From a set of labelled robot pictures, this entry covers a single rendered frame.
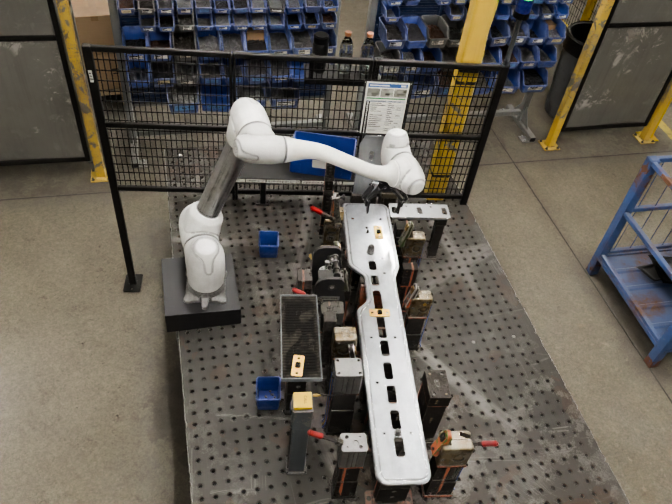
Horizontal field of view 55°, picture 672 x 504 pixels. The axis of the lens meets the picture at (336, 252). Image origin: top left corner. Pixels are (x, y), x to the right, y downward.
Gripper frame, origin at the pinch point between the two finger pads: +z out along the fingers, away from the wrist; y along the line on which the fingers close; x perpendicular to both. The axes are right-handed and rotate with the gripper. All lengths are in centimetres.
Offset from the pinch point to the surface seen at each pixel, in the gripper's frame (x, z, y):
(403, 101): 55, -20, 14
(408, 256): -8.2, 20.7, 14.0
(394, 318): -49, 14, 1
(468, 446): -108, 7, 17
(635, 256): 69, 98, 191
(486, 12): 58, -65, 43
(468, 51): 58, -46, 40
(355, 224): 4.9, 13.7, -10.0
